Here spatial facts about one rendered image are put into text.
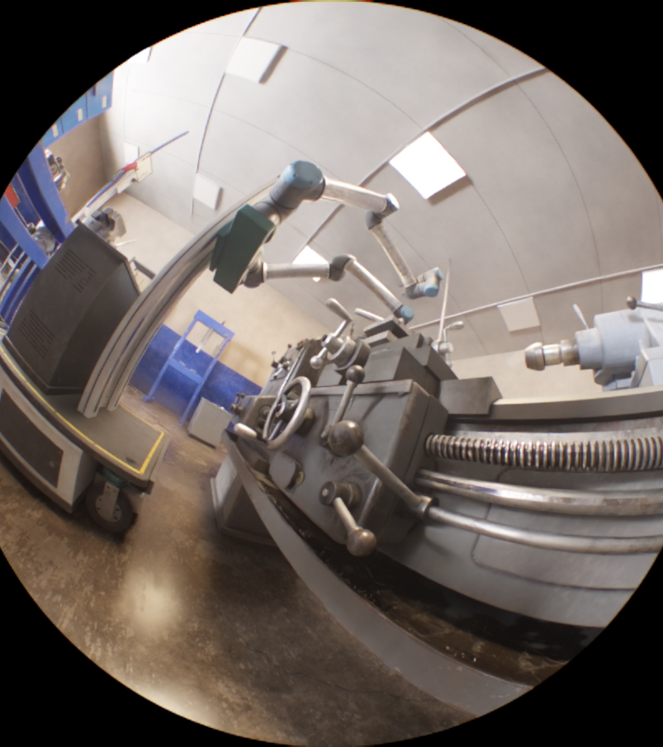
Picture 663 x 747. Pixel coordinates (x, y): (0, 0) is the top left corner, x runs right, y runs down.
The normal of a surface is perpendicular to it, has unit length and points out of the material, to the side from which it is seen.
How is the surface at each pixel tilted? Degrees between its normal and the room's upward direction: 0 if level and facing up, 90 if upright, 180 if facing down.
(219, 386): 90
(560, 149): 180
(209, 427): 90
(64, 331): 90
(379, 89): 180
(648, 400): 90
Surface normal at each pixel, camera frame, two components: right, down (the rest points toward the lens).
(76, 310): 0.58, -0.06
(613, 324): -0.72, -0.57
